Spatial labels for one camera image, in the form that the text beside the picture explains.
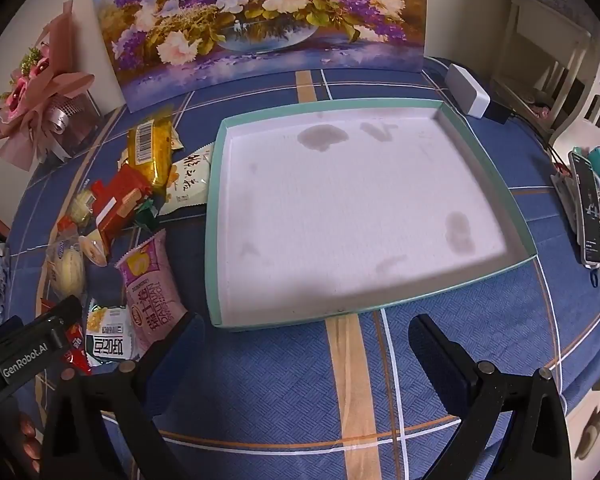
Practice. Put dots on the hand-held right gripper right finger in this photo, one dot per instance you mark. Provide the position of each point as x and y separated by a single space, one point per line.
440 365

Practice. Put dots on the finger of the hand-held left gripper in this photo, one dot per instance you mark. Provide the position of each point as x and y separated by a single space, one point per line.
65 317

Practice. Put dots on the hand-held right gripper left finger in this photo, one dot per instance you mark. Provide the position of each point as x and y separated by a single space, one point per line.
192 345

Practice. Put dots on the green white corn snack packet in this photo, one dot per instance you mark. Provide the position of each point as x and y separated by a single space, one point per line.
107 335

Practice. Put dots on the large pale cake packet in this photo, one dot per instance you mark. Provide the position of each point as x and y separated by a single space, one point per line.
67 270

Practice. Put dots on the pink purple snack packet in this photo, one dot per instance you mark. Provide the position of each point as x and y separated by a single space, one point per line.
147 290

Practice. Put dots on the small round cake packet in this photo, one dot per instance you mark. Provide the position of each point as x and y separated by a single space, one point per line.
92 249

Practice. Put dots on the green-edged clear cake packet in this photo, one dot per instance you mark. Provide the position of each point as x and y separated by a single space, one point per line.
80 207

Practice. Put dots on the red white-label snack packet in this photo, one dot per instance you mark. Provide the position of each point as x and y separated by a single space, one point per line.
107 210

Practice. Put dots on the dark green snack packet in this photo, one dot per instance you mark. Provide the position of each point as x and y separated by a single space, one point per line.
147 212

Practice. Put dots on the red biscuit snack packet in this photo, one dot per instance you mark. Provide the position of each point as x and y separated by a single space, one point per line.
130 195

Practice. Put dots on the cream calligraphy snack packet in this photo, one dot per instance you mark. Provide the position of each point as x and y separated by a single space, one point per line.
190 180

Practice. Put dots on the shallow teal cardboard box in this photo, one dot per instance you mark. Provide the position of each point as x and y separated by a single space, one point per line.
355 200

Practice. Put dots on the yellow snack packet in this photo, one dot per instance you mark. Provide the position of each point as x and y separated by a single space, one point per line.
152 152

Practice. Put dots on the blue plaid tablecloth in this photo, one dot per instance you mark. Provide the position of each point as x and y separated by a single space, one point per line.
280 395

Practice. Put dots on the grey flat case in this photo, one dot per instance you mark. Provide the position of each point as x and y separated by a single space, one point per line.
565 200

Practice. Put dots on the black phone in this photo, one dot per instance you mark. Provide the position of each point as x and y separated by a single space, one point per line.
587 210

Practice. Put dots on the pink wrapped flower bouquet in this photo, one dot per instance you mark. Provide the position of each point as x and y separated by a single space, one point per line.
35 90

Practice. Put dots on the pink round object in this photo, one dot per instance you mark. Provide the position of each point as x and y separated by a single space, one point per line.
536 107

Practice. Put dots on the white power adapter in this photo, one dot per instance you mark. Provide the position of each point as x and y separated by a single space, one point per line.
467 90

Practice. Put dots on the flower painting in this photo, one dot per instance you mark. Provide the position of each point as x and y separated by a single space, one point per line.
260 20

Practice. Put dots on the white wooden chair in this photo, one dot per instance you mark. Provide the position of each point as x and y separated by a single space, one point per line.
525 15

